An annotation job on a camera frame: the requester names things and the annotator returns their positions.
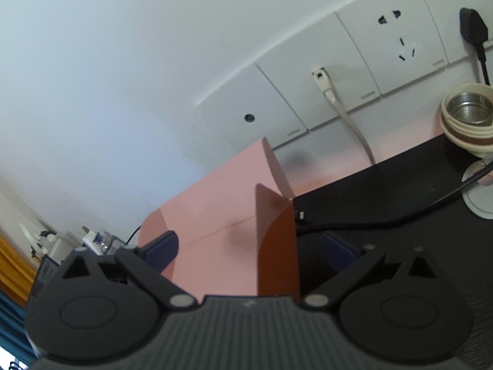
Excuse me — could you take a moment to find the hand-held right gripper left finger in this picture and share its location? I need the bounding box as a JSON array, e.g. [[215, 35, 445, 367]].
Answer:
[[59, 230, 199, 311]]

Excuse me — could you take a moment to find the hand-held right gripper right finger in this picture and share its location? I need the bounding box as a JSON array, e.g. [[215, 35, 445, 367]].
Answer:
[[299, 232, 440, 311]]

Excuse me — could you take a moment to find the pink cardboard box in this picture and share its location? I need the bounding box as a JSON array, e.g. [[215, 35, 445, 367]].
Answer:
[[138, 137, 301, 302]]

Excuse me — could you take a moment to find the black desktop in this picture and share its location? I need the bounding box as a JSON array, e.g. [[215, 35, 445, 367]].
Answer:
[[293, 133, 493, 370]]

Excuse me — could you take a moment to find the clear water bottle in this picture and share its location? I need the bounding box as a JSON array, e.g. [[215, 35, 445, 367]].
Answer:
[[92, 231, 124, 257]]

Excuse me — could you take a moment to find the tall white squeeze tube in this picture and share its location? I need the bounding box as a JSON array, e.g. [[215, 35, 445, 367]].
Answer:
[[82, 226, 101, 250]]

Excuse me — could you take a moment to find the small screen device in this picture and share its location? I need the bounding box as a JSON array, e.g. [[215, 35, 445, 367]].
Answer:
[[27, 254, 68, 305]]

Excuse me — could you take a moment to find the orange curtain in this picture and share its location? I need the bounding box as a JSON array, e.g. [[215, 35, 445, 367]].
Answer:
[[0, 235, 39, 301]]

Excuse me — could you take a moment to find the round grey metal disc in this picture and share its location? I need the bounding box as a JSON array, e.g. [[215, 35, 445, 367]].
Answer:
[[461, 158, 493, 220]]

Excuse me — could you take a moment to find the cream collapsible cup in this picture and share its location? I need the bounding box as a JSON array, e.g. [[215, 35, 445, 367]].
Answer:
[[439, 83, 493, 158]]

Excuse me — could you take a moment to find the blue curtain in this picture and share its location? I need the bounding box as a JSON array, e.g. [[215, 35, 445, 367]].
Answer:
[[0, 293, 35, 363]]

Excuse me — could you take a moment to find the white power socket plate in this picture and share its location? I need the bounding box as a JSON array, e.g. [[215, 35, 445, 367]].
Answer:
[[335, 0, 449, 95], [414, 0, 493, 64]]

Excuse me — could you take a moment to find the black power plug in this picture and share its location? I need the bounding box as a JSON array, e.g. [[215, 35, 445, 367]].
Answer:
[[459, 8, 491, 85]]

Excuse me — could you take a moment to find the thick black power cable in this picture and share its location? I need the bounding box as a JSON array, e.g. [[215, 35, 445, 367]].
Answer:
[[296, 166, 493, 236]]

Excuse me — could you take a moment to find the white network cable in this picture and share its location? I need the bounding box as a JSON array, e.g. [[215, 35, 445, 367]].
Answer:
[[312, 68, 376, 166]]

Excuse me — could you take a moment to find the white wall socket strip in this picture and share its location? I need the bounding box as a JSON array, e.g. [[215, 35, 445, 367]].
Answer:
[[194, 64, 309, 150]]

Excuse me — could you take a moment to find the white network wall plate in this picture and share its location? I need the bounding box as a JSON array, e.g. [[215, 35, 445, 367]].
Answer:
[[256, 13, 382, 132]]

